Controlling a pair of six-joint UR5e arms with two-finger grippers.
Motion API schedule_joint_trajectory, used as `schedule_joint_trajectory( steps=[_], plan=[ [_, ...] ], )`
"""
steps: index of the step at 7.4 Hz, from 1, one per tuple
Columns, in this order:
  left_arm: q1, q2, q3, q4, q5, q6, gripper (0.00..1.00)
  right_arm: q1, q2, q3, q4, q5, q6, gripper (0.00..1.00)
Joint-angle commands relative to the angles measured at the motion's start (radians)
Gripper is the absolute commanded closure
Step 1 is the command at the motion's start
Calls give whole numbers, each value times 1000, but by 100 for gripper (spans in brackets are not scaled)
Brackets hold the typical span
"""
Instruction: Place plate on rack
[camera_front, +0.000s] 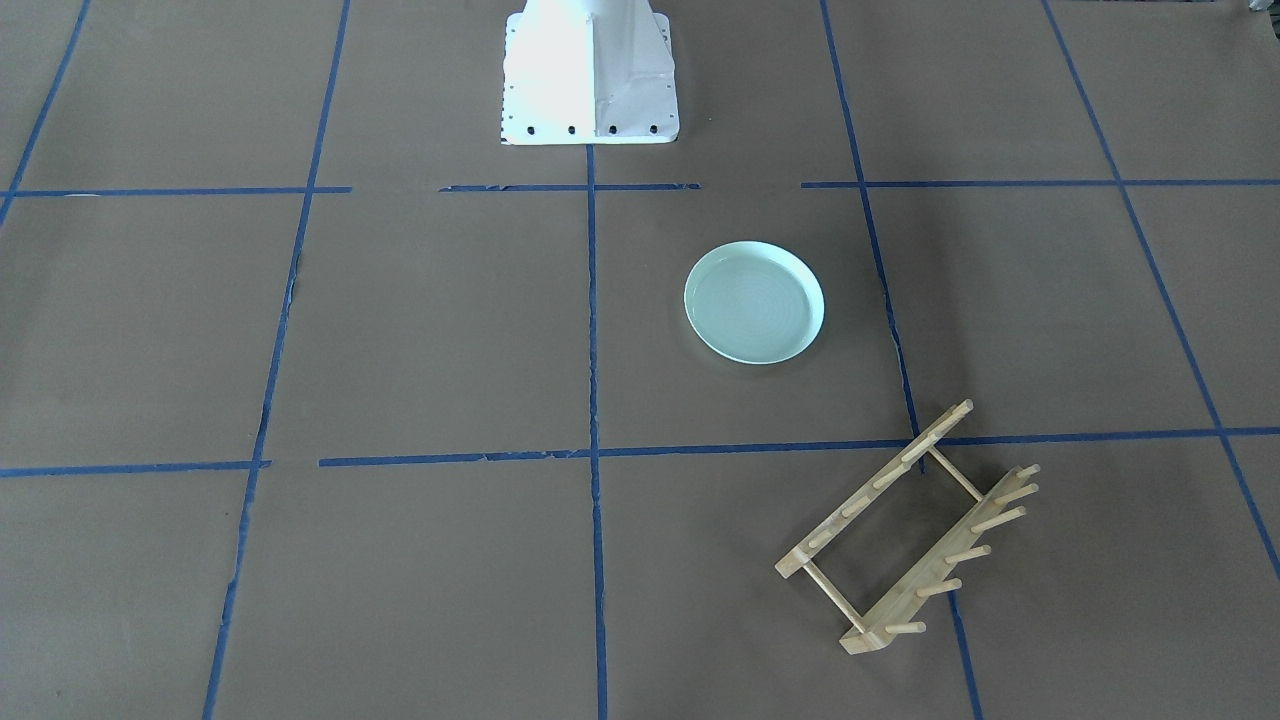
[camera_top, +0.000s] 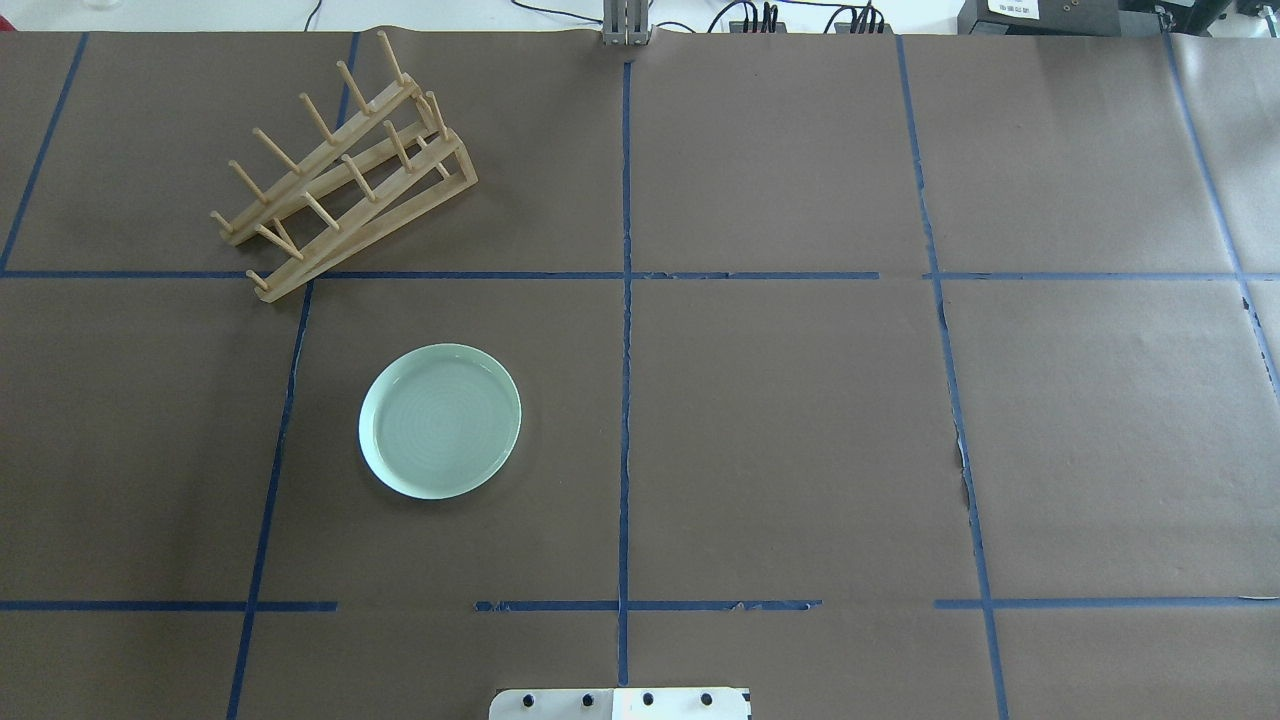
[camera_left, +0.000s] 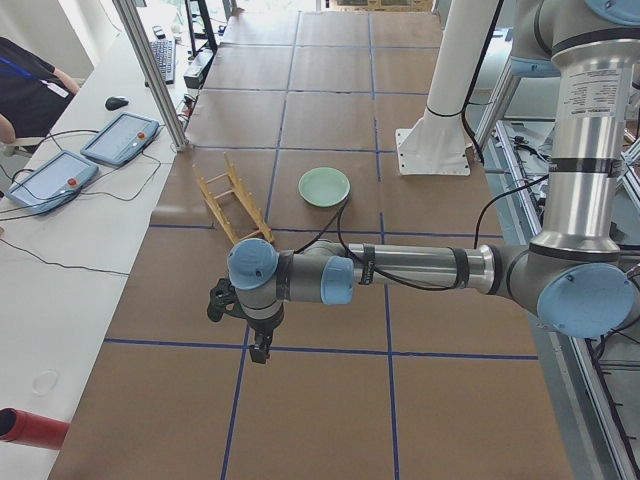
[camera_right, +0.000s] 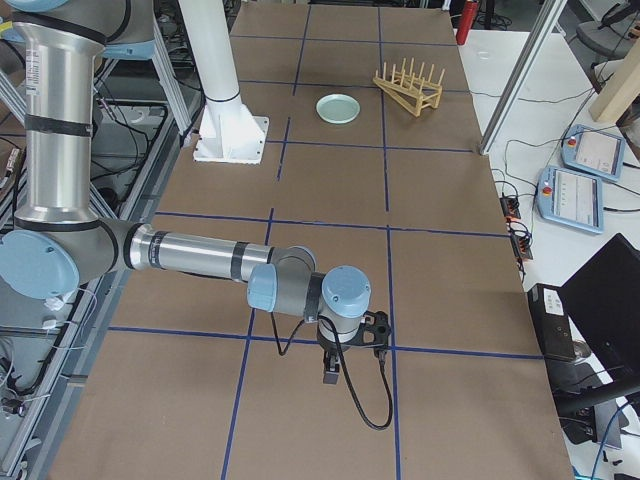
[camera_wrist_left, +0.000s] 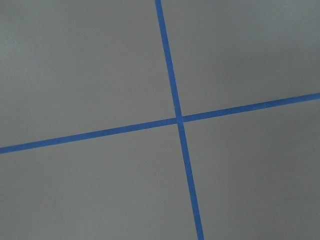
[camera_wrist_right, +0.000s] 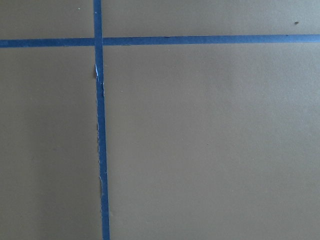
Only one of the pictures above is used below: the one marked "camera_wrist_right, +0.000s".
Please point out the blue tape strip lengthwise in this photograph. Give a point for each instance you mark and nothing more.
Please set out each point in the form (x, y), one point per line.
(101, 121)

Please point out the blue tape strip crosswise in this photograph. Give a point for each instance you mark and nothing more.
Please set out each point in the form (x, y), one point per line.
(159, 40)

